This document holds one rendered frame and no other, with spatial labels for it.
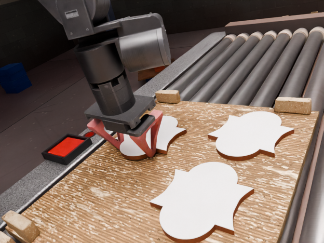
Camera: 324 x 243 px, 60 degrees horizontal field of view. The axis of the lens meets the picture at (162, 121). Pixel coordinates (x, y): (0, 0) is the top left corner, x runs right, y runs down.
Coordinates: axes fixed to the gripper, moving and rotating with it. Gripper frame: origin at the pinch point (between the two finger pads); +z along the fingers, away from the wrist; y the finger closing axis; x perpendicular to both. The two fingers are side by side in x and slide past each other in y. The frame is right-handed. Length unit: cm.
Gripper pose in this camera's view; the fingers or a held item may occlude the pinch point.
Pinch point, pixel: (135, 147)
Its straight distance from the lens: 49.6
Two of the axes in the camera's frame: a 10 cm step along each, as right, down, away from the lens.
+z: 2.4, 7.9, 5.6
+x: 5.2, -6.0, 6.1
